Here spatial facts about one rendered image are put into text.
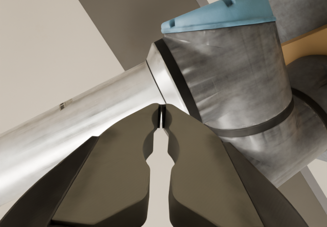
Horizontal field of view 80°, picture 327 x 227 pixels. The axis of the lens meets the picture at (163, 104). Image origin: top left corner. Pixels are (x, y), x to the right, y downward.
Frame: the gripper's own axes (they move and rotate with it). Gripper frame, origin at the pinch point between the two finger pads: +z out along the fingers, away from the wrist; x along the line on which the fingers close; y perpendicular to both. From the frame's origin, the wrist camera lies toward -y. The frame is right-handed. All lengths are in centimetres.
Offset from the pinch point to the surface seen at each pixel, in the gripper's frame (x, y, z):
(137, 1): -22, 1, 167
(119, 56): -33, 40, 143
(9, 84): -112, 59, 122
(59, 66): -78, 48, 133
